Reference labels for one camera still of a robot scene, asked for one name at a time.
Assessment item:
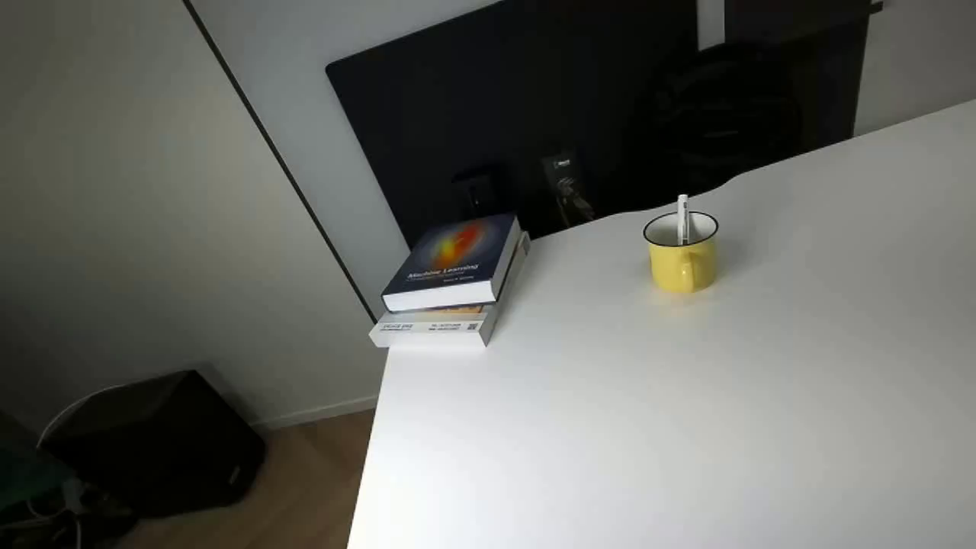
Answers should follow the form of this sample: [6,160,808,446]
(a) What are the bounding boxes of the colourful top book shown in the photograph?
[380,209,525,314]

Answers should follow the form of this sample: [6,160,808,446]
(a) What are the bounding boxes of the white thick book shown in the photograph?
[366,228,533,352]

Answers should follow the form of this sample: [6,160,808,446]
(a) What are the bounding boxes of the yellow enamel mug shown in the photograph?
[641,208,723,298]

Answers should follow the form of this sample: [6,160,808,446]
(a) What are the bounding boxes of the black backpack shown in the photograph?
[629,38,818,208]

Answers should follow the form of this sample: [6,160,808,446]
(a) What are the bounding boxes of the black floor bag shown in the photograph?
[38,364,269,518]

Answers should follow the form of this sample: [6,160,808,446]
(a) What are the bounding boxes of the black board mount bracket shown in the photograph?
[537,149,598,223]

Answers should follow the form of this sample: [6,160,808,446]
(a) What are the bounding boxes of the thin black wall strip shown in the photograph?
[182,0,379,321]

